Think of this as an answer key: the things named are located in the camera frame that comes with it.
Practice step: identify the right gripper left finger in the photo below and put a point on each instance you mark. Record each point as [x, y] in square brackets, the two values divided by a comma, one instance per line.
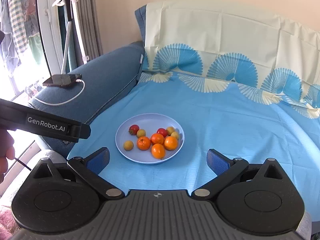
[88, 170]

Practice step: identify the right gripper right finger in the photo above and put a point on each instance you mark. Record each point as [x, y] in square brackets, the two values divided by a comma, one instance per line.
[226, 170]

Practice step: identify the yellow small fruit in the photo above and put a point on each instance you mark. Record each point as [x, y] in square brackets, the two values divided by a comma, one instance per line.
[128, 145]
[170, 130]

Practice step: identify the red cherry tomato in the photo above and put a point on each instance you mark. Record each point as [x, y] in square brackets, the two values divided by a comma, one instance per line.
[133, 129]
[162, 131]

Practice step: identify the orange kumquat with stem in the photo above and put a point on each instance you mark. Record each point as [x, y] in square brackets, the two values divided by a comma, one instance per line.
[143, 143]

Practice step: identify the yellow-green small fruit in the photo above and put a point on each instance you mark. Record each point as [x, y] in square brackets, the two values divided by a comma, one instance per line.
[141, 133]

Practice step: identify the orange mandarin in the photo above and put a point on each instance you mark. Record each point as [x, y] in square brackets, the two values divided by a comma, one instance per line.
[170, 143]
[157, 138]
[158, 151]

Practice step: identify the person's left hand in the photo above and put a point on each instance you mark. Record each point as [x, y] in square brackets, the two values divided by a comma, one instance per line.
[7, 152]

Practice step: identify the black smartphone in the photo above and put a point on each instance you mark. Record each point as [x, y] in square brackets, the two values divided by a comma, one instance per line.
[61, 80]

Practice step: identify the light blue plastic plate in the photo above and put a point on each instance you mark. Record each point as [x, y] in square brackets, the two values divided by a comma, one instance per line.
[150, 122]

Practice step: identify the blue sofa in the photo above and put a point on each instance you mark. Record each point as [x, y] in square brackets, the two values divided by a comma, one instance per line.
[105, 81]

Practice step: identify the hanging clothes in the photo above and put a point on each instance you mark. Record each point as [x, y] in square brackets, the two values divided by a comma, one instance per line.
[20, 26]

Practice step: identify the blue patterned cloth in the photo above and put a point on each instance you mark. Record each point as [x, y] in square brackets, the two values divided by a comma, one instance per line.
[237, 79]

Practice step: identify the pink fluffy rug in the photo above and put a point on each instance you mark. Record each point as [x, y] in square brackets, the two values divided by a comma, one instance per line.
[8, 226]

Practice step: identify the grey curtain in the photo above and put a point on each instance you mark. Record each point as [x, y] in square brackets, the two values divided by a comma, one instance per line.
[87, 20]

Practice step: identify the garment steamer stand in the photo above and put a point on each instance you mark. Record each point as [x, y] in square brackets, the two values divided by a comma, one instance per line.
[68, 25]

